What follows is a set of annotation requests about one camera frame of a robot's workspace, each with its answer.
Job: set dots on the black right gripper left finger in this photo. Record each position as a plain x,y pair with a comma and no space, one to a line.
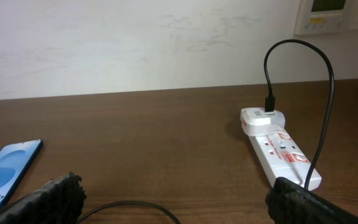
59,201

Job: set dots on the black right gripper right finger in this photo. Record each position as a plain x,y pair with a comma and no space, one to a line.
290,203

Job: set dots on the blue Galaxy smartphone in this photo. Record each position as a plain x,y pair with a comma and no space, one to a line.
15,160

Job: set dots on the white USB charger adapter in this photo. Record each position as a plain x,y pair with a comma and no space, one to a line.
258,122

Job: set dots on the white power strip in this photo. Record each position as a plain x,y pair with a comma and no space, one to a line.
280,156

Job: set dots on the white wall control panel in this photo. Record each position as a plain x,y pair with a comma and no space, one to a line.
326,16

